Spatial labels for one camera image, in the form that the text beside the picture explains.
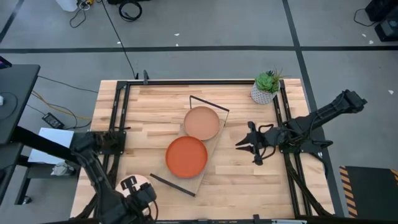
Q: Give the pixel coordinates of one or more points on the black mat with hazard stripes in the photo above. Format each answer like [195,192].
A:
[373,191]

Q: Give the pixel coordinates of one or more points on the black desk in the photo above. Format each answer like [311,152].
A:
[21,93]

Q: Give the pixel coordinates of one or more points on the white sheet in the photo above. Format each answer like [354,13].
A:
[56,137]

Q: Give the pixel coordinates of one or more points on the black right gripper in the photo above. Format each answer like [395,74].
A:
[267,138]

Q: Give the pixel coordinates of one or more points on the black low stand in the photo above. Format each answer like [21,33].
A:
[34,174]

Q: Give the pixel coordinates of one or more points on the black metal table frame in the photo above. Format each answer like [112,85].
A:
[186,82]

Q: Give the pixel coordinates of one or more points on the white container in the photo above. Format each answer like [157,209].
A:
[66,4]

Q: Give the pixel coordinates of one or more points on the dark device with screen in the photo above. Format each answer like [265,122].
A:
[4,63]

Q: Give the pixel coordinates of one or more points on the flat black object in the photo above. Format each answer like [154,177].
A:
[127,1]

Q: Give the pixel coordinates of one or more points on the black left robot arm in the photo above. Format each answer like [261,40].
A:
[99,186]

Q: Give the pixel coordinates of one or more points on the peach plate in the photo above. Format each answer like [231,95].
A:
[143,179]

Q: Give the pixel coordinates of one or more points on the black diagonal beam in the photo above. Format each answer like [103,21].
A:
[28,140]

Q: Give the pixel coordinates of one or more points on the black round pad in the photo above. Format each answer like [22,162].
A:
[11,109]

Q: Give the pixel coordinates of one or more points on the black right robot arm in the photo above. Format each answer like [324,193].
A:
[326,112]

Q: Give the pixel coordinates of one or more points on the tan brown plate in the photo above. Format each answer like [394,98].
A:
[202,123]

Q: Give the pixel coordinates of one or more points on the orange plate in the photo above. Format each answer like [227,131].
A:
[186,157]

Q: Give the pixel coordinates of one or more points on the crumpled clear plastic bag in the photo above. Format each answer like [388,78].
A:
[62,169]

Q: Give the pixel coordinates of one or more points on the black equipment case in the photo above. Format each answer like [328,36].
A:
[382,9]

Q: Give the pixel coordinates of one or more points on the succulent in white pot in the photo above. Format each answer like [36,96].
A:
[264,91]

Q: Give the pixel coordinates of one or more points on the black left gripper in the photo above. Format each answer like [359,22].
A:
[143,194]

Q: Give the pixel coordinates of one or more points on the black power adapter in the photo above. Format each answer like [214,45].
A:
[53,120]

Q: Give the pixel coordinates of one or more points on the wooden dish rack board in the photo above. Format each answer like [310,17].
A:
[186,185]

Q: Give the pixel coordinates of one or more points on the black box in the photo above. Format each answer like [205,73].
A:
[388,31]

